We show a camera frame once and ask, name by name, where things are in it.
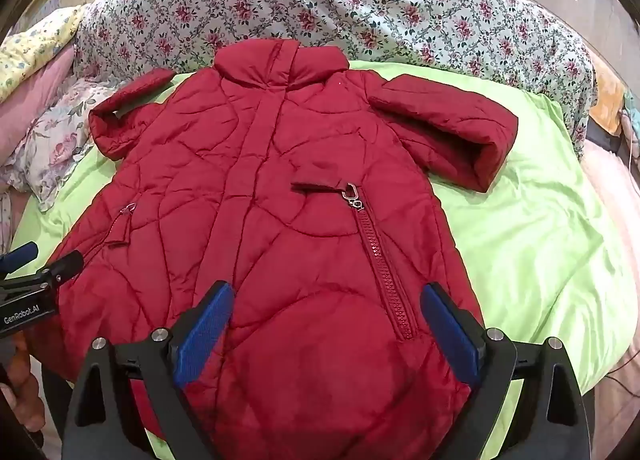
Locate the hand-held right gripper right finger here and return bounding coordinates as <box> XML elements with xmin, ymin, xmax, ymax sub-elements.
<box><xmin>421</xmin><ymin>282</ymin><xmax>593</xmax><ymax>460</ymax></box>

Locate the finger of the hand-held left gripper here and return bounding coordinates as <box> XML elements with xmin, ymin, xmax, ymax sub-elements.
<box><xmin>36</xmin><ymin>250</ymin><xmax>84</xmax><ymax>287</ymax></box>
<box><xmin>0</xmin><ymin>242</ymin><xmax>40</xmax><ymax>275</ymax></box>

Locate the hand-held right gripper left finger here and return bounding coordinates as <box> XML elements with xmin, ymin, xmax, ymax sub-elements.
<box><xmin>62</xmin><ymin>281</ymin><xmax>235</xmax><ymax>460</ymax></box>

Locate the red quilted puffer coat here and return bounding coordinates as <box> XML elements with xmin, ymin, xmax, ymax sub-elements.
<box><xmin>25</xmin><ymin>38</ymin><xmax>519</xmax><ymax>460</ymax></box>

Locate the person's left hand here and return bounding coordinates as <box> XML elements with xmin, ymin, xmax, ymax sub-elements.
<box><xmin>0</xmin><ymin>332</ymin><xmax>47</xmax><ymax>433</ymax></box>

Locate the light green bed sheet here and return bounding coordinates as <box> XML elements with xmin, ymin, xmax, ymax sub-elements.
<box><xmin>10</xmin><ymin>60</ymin><xmax>632</xmax><ymax>460</ymax></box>

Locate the ruffled floral pillow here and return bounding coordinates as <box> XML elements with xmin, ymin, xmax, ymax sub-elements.
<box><xmin>0</xmin><ymin>77</ymin><xmax>133</xmax><ymax>213</ymax></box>

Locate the pink cloth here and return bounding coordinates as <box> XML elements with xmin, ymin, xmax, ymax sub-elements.
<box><xmin>0</xmin><ymin>47</ymin><xmax>76</xmax><ymax>161</ymax></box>

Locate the yellow floral cloth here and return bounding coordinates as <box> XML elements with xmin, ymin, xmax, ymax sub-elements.
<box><xmin>0</xmin><ymin>7</ymin><xmax>86</xmax><ymax>103</ymax></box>

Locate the pale pink blanket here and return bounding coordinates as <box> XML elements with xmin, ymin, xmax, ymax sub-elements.
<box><xmin>580</xmin><ymin>137</ymin><xmax>640</xmax><ymax>460</ymax></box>

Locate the orange cloth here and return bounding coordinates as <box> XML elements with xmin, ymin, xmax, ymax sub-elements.
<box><xmin>589</xmin><ymin>60</ymin><xmax>626</xmax><ymax>138</ymax></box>

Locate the rose floral quilt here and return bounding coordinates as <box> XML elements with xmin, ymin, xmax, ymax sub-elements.
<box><xmin>72</xmin><ymin>0</ymin><xmax>598</xmax><ymax>158</ymax></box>

